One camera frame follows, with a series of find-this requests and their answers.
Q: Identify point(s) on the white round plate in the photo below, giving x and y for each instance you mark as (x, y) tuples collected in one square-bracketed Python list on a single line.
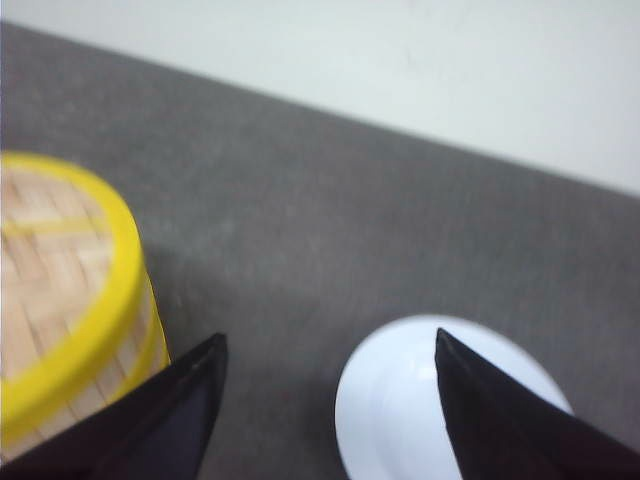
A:
[(388, 417)]

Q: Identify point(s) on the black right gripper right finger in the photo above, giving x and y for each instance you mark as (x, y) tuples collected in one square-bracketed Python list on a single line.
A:
[(499, 429)]

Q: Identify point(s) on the woven bamboo steamer lid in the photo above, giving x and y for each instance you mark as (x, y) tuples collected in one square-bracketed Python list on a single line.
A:
[(72, 278)]

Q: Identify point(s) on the bamboo steamer basket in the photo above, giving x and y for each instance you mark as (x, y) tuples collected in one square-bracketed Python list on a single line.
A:
[(140, 354)]

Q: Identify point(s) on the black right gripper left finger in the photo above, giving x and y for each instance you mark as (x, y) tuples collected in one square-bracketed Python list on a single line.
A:
[(160, 430)]

